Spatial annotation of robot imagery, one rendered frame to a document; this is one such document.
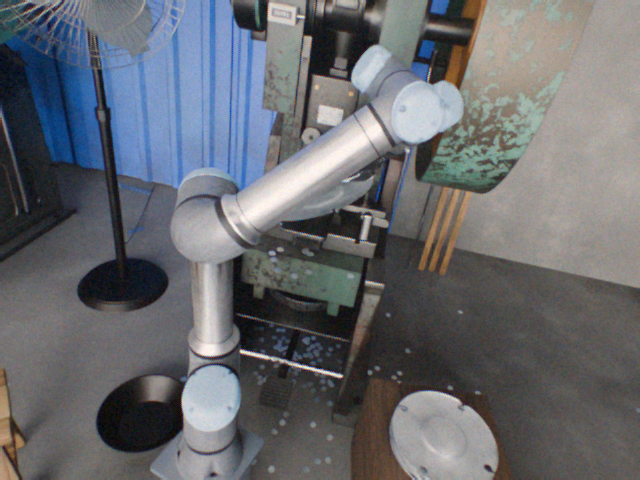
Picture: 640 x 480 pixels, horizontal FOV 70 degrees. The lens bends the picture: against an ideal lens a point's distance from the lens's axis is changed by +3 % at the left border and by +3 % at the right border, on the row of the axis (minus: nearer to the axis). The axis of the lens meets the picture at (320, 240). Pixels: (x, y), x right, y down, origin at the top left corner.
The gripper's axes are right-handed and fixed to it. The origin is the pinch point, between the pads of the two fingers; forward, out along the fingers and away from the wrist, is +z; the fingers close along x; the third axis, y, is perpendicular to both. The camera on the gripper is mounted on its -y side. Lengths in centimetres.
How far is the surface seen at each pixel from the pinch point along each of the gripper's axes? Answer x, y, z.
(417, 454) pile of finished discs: 75, -5, 17
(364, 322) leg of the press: 42, -19, 34
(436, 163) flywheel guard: 6.1, -21.2, -11.3
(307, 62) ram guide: -33.3, -13.4, 9.4
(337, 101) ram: -22.8, -22.1, 12.6
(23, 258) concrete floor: -33, 45, 180
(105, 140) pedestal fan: -54, 16, 97
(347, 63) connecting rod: -31.8, -27.1, 8.2
